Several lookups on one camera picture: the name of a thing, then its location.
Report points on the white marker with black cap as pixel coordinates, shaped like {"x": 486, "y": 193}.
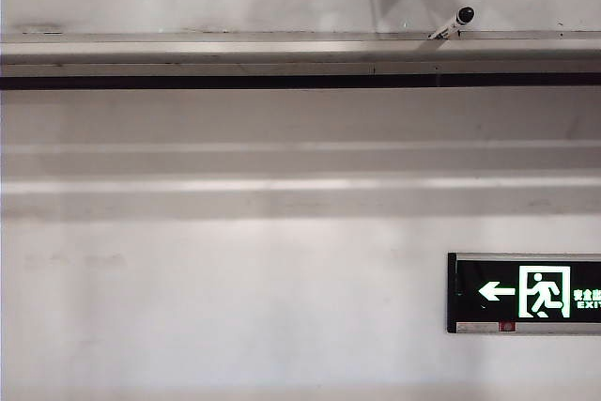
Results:
{"x": 457, "y": 20}

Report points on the green illuminated exit sign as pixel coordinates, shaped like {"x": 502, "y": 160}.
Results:
{"x": 493, "y": 290}

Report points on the aluminium whiteboard tray rail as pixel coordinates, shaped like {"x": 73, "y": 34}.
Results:
{"x": 235, "y": 51}

